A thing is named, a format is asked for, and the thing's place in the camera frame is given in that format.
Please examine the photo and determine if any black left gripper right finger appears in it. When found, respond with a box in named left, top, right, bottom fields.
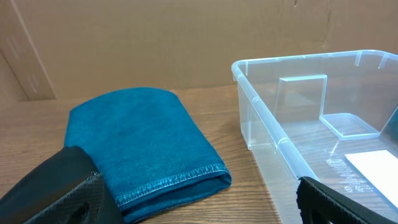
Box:
left=297, top=177, right=396, bottom=224

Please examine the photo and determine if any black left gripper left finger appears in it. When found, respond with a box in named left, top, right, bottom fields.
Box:
left=1, top=146, right=124, bottom=224

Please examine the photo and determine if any white label in bin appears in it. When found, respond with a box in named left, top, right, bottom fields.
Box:
left=345, top=150, right=397, bottom=207

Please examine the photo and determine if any clear plastic storage bin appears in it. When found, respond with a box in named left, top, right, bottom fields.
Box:
left=231, top=50, right=397, bottom=223

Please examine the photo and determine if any folded blue towel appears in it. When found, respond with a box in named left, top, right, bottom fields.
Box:
left=64, top=87, right=232, bottom=223

